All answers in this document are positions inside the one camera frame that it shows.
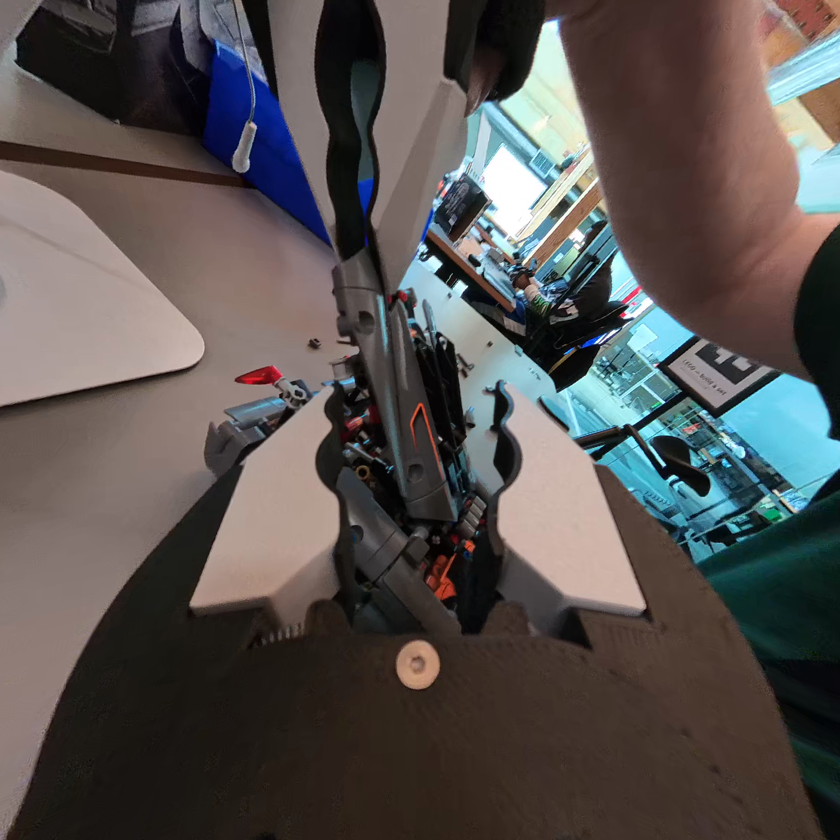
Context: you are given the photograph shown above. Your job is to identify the person's green shirt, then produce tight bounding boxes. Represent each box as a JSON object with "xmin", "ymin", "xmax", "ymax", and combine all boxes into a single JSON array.
[{"xmin": 699, "ymin": 223, "xmax": 840, "ymax": 840}]

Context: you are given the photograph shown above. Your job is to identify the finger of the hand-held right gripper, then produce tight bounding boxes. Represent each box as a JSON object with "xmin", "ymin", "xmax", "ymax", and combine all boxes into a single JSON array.
[
  {"xmin": 367, "ymin": 0, "xmax": 470, "ymax": 294},
  {"xmin": 268, "ymin": 0, "xmax": 365, "ymax": 260}
]

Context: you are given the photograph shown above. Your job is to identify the black computer monitor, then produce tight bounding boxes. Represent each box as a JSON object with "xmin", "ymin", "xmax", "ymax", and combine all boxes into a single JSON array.
[{"xmin": 570, "ymin": 222, "xmax": 613, "ymax": 296}]

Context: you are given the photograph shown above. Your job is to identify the dark printed box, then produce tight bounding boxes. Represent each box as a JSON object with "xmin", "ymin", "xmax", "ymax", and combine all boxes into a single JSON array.
[{"xmin": 433, "ymin": 172, "xmax": 493, "ymax": 242}]

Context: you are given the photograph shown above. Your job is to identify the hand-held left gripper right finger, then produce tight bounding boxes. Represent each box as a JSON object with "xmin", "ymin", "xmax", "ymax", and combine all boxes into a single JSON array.
[{"xmin": 484, "ymin": 379, "xmax": 648, "ymax": 636}]

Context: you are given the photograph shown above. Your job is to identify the framed white sign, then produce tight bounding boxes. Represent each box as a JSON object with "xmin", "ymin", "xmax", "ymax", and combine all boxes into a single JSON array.
[{"xmin": 659, "ymin": 335, "xmax": 780, "ymax": 419}]

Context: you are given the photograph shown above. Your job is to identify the person's right forearm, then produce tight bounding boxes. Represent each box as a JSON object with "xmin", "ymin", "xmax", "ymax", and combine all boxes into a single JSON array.
[{"xmin": 545, "ymin": 0, "xmax": 840, "ymax": 383}]

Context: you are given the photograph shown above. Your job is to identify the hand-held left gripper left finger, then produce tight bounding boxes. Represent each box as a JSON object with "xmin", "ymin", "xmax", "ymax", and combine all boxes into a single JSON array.
[{"xmin": 189, "ymin": 386, "xmax": 358, "ymax": 624}]

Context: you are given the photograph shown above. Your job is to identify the lego set box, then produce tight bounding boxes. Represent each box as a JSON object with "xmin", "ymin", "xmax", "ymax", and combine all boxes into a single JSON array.
[{"xmin": 16, "ymin": 0, "xmax": 221, "ymax": 129}]

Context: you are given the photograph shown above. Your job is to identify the black chair armrest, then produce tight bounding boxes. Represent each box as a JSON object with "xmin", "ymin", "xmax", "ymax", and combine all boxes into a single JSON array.
[{"xmin": 623, "ymin": 425, "xmax": 713, "ymax": 497}]

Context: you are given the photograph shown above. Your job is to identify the blue plastic bin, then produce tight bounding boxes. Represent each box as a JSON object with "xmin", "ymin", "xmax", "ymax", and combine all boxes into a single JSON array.
[{"xmin": 200, "ymin": 39, "xmax": 333, "ymax": 247}]

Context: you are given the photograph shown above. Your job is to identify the white pull cord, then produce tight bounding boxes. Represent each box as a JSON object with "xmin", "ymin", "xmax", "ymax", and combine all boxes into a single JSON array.
[{"xmin": 231, "ymin": 0, "xmax": 258, "ymax": 175}]

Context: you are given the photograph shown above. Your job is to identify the white book stand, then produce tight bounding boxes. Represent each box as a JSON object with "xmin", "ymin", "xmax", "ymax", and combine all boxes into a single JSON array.
[{"xmin": 0, "ymin": 171, "xmax": 206, "ymax": 408}]

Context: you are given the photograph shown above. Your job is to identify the grey lego vehicle model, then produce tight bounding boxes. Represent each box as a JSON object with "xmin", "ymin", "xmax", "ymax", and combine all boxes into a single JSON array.
[{"xmin": 203, "ymin": 252, "xmax": 521, "ymax": 637}]

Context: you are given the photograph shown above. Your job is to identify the wooden office desk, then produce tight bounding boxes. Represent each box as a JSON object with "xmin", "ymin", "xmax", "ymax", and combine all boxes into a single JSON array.
[{"xmin": 423, "ymin": 226, "xmax": 521, "ymax": 314}]

